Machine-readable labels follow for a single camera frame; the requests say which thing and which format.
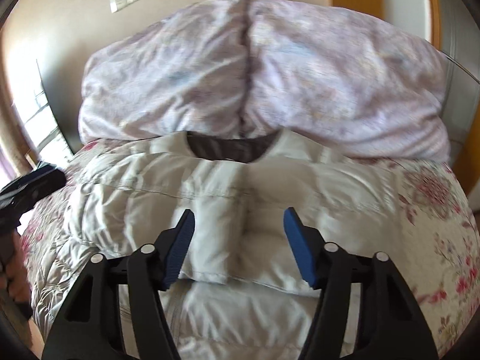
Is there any beige puffer down jacket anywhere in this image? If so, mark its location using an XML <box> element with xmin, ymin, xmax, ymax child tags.
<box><xmin>31</xmin><ymin>128</ymin><xmax>429</xmax><ymax>360</ymax></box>

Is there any person's hand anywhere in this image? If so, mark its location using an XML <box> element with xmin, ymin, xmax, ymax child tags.
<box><xmin>1</xmin><ymin>231</ymin><xmax>44</xmax><ymax>359</ymax></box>

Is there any bright window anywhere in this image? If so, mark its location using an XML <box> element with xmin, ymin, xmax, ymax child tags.
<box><xmin>10</xmin><ymin>60</ymin><xmax>73</xmax><ymax>168</ymax></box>

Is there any floral bed sheet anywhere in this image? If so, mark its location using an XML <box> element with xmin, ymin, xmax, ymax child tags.
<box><xmin>18</xmin><ymin>138</ymin><xmax>480</xmax><ymax>359</ymax></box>

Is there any lilac floral duvet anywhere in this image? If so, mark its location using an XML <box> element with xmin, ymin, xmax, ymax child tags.
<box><xmin>78</xmin><ymin>0</ymin><xmax>450</xmax><ymax>162</ymax></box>

